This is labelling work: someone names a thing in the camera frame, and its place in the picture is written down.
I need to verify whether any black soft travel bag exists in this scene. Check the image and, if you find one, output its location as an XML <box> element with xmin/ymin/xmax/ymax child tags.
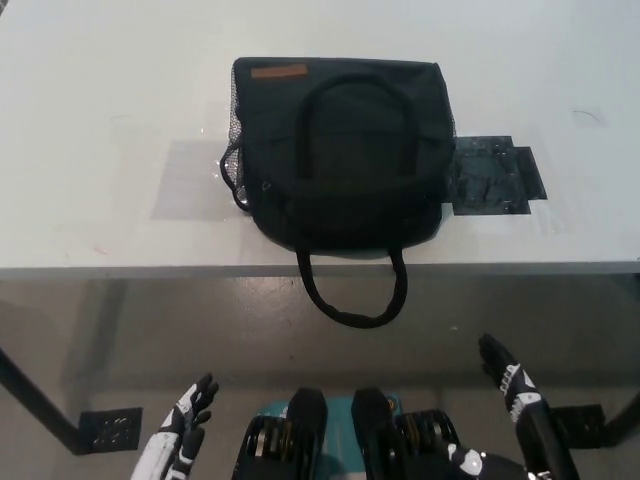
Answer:
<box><xmin>220</xmin><ymin>56</ymin><xmax>459</xmax><ymax>331</ymax></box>

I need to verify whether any right black floor plate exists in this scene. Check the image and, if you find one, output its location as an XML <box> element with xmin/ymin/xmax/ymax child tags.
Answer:
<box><xmin>551</xmin><ymin>389</ymin><xmax>640</xmax><ymax>449</ymax></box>

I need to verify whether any left black floor plate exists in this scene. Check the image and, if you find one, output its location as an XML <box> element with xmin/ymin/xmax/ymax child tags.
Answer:
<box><xmin>0</xmin><ymin>344</ymin><xmax>144</xmax><ymax>456</ymax></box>

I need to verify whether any black floor plate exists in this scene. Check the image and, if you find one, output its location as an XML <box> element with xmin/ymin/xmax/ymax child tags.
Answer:
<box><xmin>551</xmin><ymin>389</ymin><xmax>640</xmax><ymax>449</ymax></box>
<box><xmin>0</xmin><ymin>344</ymin><xmax>144</xmax><ymax>456</ymax></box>

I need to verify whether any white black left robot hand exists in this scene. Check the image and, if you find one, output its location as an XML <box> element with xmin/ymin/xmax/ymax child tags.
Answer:
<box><xmin>137</xmin><ymin>372</ymin><xmax>221</xmax><ymax>480</ymax></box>

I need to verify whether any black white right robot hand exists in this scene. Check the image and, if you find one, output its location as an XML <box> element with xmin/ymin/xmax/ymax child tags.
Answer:
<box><xmin>447</xmin><ymin>333</ymin><xmax>584</xmax><ymax>480</ymax></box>

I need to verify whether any black teal robot torso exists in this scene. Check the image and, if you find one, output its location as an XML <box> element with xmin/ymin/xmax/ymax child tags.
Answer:
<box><xmin>234</xmin><ymin>384</ymin><xmax>481</xmax><ymax>480</ymax></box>

